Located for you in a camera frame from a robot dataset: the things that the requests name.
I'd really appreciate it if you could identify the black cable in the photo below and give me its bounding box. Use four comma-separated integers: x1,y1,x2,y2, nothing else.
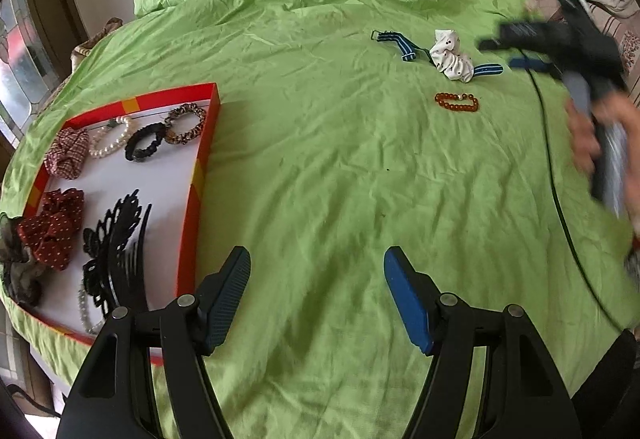
519,48,626,335

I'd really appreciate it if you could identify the right hand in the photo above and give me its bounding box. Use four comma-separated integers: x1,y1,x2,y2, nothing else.
565,91,640,234

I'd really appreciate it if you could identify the white pearl bracelet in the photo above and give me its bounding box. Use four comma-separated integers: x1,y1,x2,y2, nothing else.
88,114,136,160

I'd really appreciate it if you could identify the red white checked scrunchie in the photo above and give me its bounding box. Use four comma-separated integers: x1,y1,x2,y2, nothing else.
44,127,89,180

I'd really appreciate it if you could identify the black hair claw clip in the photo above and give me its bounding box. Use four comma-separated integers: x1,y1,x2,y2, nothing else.
82,190,152,317

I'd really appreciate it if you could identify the leopard print hair tie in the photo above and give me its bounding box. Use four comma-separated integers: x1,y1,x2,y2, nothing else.
162,102,208,146

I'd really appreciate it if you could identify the black hair tie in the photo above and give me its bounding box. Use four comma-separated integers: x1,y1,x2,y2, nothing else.
124,121,168,164

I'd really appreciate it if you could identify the grey green scrunchie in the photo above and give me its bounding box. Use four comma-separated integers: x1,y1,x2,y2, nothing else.
0,212,47,308

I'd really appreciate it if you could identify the brown woven blanket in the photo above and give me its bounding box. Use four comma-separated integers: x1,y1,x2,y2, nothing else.
70,17,124,72

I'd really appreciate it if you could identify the stained glass door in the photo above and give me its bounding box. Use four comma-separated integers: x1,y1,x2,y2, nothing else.
1,0,55,147

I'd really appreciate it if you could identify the red bead bracelet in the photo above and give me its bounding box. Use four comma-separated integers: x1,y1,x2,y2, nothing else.
434,91,481,114

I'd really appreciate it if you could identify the green bed sheet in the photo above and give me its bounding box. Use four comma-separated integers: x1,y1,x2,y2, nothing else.
1,0,639,438

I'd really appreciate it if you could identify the red rimmed white tray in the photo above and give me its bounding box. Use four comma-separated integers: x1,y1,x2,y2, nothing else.
17,82,221,370

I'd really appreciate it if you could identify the red polka dot scrunchie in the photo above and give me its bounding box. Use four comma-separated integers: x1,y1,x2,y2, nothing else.
17,188,85,271

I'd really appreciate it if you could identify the white patterned scrunchie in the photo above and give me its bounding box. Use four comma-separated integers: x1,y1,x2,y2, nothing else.
428,29,474,82

